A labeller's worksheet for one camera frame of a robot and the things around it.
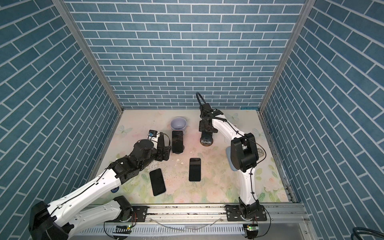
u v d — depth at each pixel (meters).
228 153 0.96
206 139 0.94
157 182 0.83
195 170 0.89
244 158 0.55
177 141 0.91
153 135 0.66
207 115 0.71
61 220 0.40
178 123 1.08
